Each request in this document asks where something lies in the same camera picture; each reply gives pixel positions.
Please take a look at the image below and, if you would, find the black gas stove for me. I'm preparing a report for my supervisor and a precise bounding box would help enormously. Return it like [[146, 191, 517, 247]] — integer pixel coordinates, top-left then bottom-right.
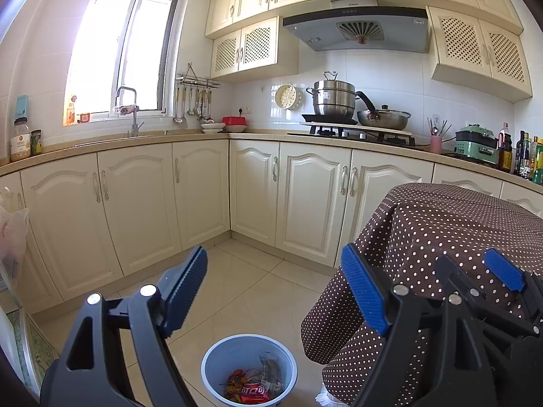
[[301, 114, 416, 148]]

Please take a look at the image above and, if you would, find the grey range hood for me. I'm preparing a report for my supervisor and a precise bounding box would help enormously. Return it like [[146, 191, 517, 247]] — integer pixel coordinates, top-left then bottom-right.
[[283, 5, 429, 53]]

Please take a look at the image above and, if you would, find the dark oil bottle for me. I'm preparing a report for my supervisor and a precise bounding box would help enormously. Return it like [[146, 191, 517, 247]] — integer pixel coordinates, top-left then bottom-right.
[[514, 131, 530, 179]]

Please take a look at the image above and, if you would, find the brown polka dot tablecloth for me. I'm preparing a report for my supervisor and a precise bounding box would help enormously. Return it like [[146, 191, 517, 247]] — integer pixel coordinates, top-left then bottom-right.
[[301, 183, 542, 406]]

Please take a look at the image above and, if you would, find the hanging utensil rack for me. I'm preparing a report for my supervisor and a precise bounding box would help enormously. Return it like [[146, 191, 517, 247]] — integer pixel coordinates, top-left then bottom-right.
[[172, 62, 221, 125]]

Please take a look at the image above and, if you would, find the cream round strainer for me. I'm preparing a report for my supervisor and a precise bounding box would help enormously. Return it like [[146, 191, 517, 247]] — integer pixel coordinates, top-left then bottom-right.
[[274, 84, 303, 110]]

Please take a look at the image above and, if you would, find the green yellow bottle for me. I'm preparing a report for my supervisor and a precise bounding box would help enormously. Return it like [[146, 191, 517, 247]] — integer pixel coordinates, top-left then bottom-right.
[[532, 139, 543, 185]]

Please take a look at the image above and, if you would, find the red white bowl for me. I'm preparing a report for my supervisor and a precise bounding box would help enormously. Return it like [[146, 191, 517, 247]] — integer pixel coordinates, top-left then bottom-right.
[[222, 116, 248, 133]]

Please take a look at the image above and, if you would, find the light blue trash bin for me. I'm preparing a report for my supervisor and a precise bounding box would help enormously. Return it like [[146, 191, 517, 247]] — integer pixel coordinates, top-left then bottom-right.
[[201, 333, 298, 406]]

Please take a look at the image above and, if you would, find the white plastic bag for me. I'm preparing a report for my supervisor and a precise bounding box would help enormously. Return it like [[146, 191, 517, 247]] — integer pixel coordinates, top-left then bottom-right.
[[1, 207, 30, 287]]

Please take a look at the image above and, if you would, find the steel frying pan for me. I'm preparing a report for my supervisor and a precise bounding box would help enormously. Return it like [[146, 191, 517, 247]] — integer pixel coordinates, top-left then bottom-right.
[[355, 91, 411, 131]]

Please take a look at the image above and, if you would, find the kitchen window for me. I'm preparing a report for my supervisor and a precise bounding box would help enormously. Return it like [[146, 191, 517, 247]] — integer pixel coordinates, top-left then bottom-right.
[[62, 0, 180, 127]]

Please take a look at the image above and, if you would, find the stainless steel steamer pot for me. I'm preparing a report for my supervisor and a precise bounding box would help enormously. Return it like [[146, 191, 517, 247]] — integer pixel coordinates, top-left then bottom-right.
[[305, 71, 356, 119]]

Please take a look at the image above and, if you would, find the green electric cooker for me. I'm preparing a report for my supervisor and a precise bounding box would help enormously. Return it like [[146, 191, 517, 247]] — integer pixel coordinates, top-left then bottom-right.
[[454, 124, 499, 166]]

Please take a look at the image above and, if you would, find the pink utensil cup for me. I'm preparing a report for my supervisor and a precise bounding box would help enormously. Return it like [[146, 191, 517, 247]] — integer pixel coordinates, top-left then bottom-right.
[[430, 135, 443, 154]]

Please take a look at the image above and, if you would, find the crushed red soda can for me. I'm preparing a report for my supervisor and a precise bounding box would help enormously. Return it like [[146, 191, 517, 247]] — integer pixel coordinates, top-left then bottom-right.
[[236, 383, 270, 405]]

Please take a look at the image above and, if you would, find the chrome sink faucet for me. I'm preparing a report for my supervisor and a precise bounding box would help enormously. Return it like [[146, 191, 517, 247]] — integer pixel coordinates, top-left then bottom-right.
[[116, 85, 143, 138]]

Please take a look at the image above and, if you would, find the dark soy sauce bottle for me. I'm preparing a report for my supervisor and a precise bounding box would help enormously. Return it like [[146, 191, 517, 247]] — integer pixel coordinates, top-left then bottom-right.
[[497, 122, 513, 173]]

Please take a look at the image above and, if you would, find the white lidded jar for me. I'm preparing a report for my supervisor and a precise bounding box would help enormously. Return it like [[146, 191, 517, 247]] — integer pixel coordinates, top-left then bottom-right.
[[10, 117, 31, 162]]

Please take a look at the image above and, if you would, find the clear yellow bread wrapper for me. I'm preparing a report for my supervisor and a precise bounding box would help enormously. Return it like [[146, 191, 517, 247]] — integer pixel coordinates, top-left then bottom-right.
[[260, 352, 283, 398]]

